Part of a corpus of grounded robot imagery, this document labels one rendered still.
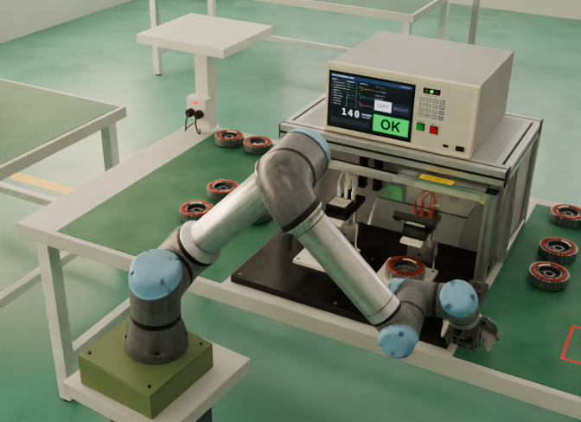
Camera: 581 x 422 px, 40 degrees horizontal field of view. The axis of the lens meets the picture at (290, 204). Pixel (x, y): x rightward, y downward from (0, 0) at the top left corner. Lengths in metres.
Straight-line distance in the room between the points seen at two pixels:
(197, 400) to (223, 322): 1.53
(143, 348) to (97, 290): 1.81
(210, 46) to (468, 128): 1.03
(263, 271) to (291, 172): 0.77
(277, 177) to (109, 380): 0.65
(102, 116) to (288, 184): 2.03
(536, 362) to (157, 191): 1.40
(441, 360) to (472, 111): 0.65
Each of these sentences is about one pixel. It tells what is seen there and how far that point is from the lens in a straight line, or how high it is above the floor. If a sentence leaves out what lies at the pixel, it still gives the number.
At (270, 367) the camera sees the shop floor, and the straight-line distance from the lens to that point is 3.17.
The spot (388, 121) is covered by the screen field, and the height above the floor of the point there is 1.18.
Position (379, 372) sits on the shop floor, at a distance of 3.18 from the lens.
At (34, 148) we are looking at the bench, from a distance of 3.25.
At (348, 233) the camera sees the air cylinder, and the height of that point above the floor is 0.80.
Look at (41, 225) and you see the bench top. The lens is 2.68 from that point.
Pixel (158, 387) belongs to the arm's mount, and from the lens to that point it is 1.84.
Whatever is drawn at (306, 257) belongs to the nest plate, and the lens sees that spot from 2.35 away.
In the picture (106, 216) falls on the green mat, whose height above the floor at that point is 0.75.
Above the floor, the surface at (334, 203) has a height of 0.92.
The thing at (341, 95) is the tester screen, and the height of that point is 1.23.
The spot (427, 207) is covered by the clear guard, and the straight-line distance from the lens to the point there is 2.05.
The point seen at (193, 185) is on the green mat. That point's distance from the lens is 2.84.
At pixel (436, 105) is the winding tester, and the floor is 1.25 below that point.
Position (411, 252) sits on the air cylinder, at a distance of 2.39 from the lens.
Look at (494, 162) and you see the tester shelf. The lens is 2.22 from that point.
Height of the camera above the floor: 2.01
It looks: 28 degrees down
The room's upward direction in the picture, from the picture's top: 1 degrees clockwise
